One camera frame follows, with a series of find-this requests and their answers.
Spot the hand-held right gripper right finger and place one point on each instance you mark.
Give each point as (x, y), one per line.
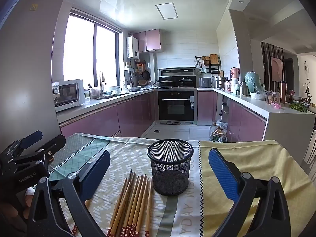
(222, 175)

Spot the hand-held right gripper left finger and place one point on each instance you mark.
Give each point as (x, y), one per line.
(97, 175)

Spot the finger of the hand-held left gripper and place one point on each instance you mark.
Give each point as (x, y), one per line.
(32, 138)
(55, 143)

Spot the bunch of wooden chopsticks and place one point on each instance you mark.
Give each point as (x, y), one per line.
(138, 202)

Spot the black mesh utensil holder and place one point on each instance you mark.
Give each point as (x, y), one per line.
(170, 175)

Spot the person's left hand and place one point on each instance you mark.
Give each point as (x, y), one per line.
(9, 213)

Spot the patchwork printed tablecloth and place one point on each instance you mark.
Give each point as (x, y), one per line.
(128, 153)

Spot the clear plastic grocery bag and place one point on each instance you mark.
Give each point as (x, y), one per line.
(218, 132)

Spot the white microwave oven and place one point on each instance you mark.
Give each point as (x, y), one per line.
(66, 93)

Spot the pink kitchen counter cabinets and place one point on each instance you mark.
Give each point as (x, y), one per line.
(242, 123)
(103, 118)

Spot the grey refrigerator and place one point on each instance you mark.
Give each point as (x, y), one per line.
(29, 66)

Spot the steel kitchen faucet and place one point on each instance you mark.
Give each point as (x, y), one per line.
(101, 84)

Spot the steel stove with oven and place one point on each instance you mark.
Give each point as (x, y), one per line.
(176, 106)

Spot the steel thermos bottle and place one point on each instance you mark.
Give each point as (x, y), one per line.
(244, 88)

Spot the metal chair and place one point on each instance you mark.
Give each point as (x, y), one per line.
(309, 153)

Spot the clear plastic container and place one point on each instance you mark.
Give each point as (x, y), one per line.
(272, 98)

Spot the steel steamer pot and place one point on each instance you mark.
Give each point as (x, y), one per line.
(221, 82)

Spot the metal bowl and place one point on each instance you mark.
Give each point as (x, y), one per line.
(135, 88)

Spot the silver countertop appliance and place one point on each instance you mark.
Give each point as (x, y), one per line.
(205, 82)

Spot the kitchen window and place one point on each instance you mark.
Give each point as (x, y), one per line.
(79, 49)

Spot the pale green plastic bag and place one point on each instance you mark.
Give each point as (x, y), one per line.
(254, 81)

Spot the black pot with glass lid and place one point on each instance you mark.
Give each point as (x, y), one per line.
(185, 81)
(167, 81)

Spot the pink thermos kettle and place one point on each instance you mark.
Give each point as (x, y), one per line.
(234, 74)

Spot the green leafy vegetables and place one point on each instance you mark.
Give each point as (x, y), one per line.
(298, 107)

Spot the woven basket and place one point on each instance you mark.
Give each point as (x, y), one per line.
(142, 83)

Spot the brown tumbler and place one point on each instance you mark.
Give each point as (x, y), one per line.
(283, 91)

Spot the ceramic bowl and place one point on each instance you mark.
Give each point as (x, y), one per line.
(296, 98)

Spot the hanging black frying pan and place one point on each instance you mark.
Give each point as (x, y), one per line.
(146, 75)

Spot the hanging orange board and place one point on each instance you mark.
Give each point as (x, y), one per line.
(140, 68)

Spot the wooden cutting board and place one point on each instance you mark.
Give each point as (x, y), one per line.
(214, 59)

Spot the dark door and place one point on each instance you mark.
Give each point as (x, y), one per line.
(289, 76)

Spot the yellow fridge sticker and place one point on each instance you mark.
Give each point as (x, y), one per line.
(33, 7)

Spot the ceiling light panel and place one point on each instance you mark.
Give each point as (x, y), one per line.
(166, 11)

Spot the black wall rack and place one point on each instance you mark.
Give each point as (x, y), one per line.
(212, 68)

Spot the framed wall picture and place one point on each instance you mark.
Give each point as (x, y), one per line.
(277, 69)

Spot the striped wall panel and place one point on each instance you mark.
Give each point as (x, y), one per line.
(266, 64)

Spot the white wall water heater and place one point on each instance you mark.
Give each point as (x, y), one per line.
(132, 48)

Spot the pink wall cabinet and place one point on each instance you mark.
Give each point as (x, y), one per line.
(148, 40)

